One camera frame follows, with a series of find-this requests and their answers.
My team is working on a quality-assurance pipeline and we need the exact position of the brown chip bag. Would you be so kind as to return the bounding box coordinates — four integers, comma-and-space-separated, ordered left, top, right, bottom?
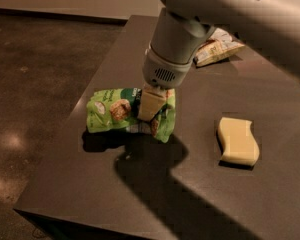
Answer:
194, 28, 245, 67

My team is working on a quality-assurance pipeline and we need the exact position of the green rice chip bag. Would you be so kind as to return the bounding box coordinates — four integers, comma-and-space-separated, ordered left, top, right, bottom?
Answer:
86, 88, 176, 143

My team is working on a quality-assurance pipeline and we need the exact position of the yellow sponge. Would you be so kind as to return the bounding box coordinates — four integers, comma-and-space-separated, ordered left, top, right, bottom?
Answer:
217, 117, 260, 167

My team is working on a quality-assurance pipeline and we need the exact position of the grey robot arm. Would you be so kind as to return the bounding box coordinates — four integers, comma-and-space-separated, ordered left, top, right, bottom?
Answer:
138, 0, 300, 121

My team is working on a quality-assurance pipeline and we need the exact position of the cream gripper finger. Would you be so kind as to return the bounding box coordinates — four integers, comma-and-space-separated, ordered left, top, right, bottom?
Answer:
137, 86, 172, 122

